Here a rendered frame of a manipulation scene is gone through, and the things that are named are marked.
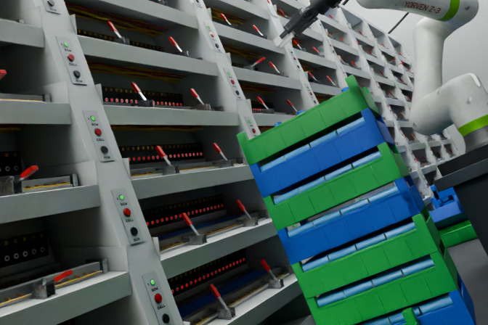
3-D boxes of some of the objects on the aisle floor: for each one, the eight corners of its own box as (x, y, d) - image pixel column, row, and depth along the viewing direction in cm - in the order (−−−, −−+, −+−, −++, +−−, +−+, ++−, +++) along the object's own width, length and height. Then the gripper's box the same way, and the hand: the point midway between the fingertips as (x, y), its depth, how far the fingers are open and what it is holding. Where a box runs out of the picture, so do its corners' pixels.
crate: (473, 302, 115) (457, 269, 116) (477, 329, 96) (457, 289, 98) (354, 341, 125) (340, 310, 126) (336, 373, 106) (320, 336, 108)
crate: (490, 225, 217) (481, 208, 218) (486, 234, 199) (476, 215, 201) (425, 249, 231) (417, 232, 232) (415, 258, 213) (407, 241, 215)
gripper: (321, 3, 172) (272, 49, 182) (337, 11, 186) (290, 55, 196) (308, -13, 175) (261, 34, 184) (325, -3, 188) (280, 40, 198)
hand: (282, 38), depth 189 cm, fingers open, 3 cm apart
